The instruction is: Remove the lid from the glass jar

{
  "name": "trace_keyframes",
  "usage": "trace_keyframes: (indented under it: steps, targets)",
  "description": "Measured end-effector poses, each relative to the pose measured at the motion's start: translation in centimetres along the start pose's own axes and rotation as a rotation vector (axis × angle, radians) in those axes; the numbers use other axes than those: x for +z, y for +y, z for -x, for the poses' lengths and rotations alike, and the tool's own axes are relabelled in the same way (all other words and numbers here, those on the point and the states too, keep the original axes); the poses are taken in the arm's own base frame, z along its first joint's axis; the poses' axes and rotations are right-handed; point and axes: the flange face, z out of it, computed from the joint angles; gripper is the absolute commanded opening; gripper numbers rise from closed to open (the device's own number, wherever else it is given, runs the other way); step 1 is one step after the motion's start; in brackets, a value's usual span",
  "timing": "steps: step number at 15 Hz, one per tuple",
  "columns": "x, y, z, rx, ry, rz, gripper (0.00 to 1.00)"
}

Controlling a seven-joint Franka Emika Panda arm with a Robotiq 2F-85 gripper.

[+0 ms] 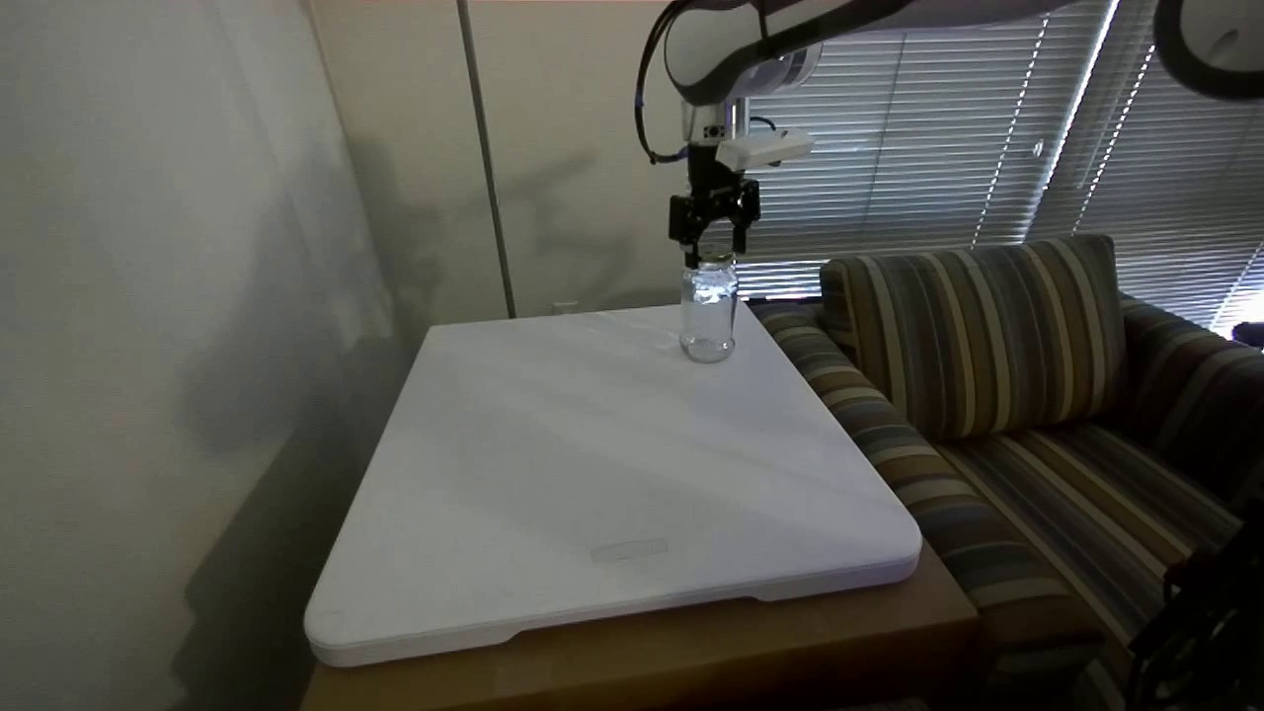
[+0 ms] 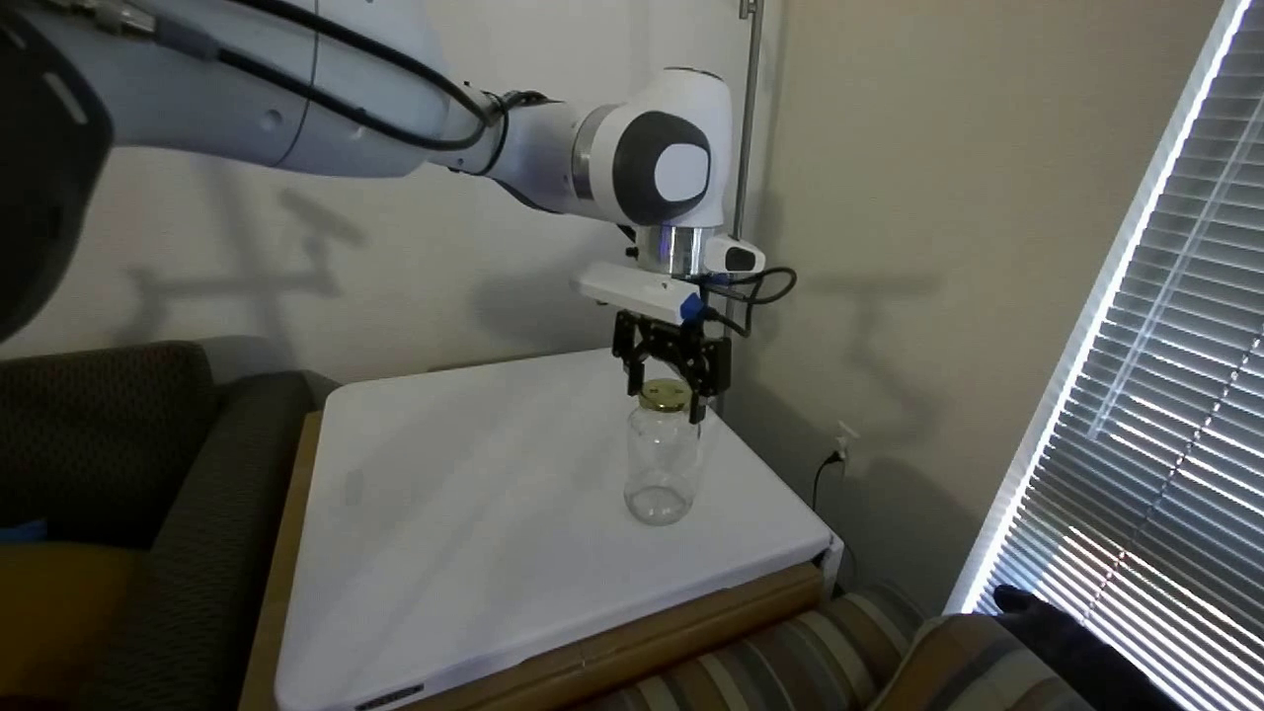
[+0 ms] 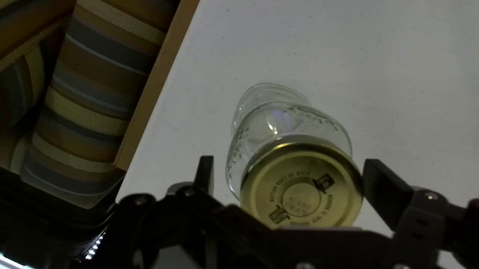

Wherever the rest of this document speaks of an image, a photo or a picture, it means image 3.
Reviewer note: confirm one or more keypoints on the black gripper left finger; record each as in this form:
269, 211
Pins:
199, 234

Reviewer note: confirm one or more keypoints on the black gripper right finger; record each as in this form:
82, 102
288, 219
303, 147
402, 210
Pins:
423, 225

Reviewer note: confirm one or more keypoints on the gold metal jar lid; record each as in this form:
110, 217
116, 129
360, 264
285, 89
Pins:
300, 188

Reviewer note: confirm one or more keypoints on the clear glass jar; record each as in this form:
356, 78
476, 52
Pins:
278, 120

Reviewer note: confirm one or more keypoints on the wooden table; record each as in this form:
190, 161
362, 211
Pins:
154, 80

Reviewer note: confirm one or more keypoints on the white rectangular board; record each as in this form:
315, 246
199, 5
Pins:
348, 61

